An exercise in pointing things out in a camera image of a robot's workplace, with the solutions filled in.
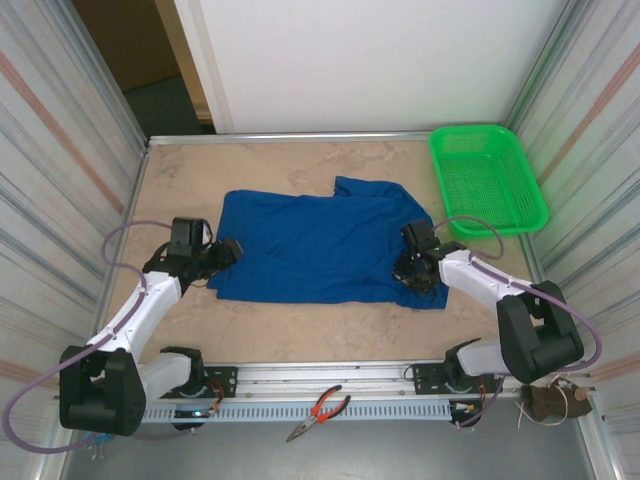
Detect blue t-shirt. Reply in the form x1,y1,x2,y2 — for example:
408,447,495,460
206,175,450,312

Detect green plastic basket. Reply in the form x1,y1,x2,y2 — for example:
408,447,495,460
428,123,550,239

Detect aluminium table rim strip long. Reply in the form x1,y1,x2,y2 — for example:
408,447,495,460
148,131,437,147

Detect small black controller board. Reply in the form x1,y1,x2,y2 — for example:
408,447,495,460
172,407,222,432
448,399,484,429

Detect tan wooden door jamb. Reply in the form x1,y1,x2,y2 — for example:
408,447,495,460
153,0,214,122

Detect brown wooden door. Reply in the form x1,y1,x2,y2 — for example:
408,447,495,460
72,0,182,94

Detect brown pouch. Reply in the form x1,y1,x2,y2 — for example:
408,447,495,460
529,382,594,421

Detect blue binder clip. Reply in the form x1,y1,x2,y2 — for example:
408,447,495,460
82,433,112,460

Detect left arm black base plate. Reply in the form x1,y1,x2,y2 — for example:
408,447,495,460
148,366,239,400

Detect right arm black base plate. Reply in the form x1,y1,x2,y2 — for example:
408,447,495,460
405,363,506,400

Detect aluminium mounting rail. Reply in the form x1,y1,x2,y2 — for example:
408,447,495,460
53,360,601,404

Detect white slotted cable duct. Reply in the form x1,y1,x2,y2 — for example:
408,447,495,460
142,399,454,424

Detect white door frame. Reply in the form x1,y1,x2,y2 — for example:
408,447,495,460
172,0,236,135

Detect orange-handled pliers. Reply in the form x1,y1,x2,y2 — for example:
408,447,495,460
285,383,352,443

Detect metal enclosure corner post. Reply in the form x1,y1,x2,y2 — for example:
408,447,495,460
63,0,151,149
502,0,591,134

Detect beige string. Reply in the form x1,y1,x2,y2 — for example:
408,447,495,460
516,384,571,430

